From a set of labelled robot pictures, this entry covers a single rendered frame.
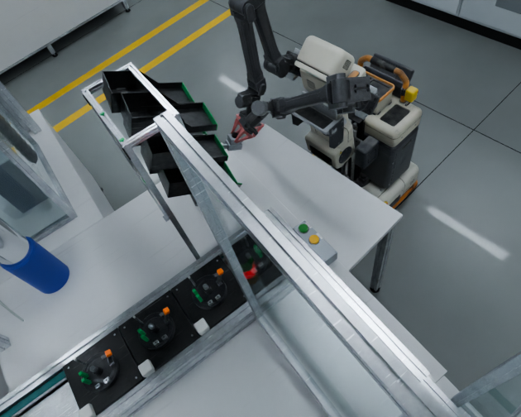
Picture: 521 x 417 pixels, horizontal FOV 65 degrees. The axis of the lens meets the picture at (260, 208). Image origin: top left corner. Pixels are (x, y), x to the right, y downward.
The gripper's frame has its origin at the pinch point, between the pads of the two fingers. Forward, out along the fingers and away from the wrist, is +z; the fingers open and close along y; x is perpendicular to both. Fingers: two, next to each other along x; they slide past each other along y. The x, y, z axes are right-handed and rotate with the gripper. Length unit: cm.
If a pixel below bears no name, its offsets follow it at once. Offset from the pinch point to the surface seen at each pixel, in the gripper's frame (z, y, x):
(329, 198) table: -10, 26, 46
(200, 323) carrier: 50, 59, 1
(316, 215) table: -1, 31, 41
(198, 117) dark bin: -3.4, 16.3, -33.6
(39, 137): 101, -102, -18
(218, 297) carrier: 40, 53, 4
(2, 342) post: 124, 23, -31
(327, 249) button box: 0, 53, 30
